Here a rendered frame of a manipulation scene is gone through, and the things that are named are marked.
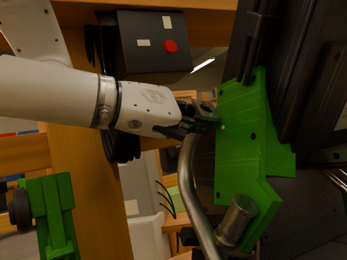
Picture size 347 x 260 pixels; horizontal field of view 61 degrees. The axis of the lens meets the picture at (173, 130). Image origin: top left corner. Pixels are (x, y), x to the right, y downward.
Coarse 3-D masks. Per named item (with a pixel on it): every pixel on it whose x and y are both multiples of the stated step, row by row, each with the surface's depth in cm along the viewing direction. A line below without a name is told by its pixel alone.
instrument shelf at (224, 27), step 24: (72, 0) 59; (96, 0) 61; (120, 0) 63; (144, 0) 66; (168, 0) 68; (192, 0) 71; (216, 0) 75; (72, 24) 68; (96, 24) 70; (192, 24) 80; (216, 24) 84; (0, 48) 74
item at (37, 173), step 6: (24, 132) 658; (30, 132) 665; (36, 132) 671; (18, 174) 641; (24, 174) 675; (30, 174) 656; (36, 174) 662; (42, 174) 667; (6, 180) 628; (12, 180) 634; (6, 192) 628; (12, 192) 633; (6, 198) 626; (12, 198) 632
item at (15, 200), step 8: (16, 192) 48; (24, 192) 48; (16, 200) 46; (24, 200) 47; (8, 208) 47; (16, 208) 46; (24, 208) 46; (16, 216) 46; (24, 216) 46; (16, 224) 48; (24, 224) 46; (32, 224) 50; (24, 232) 48
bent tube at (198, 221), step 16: (208, 112) 51; (192, 144) 54; (192, 160) 56; (192, 176) 55; (192, 192) 53; (192, 208) 50; (192, 224) 48; (208, 224) 47; (208, 240) 45; (208, 256) 43; (224, 256) 43
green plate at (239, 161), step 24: (264, 72) 44; (240, 96) 47; (264, 96) 43; (240, 120) 46; (264, 120) 42; (216, 144) 51; (240, 144) 45; (264, 144) 42; (288, 144) 45; (216, 168) 50; (240, 168) 45; (264, 168) 41; (288, 168) 45; (216, 192) 50; (240, 192) 44
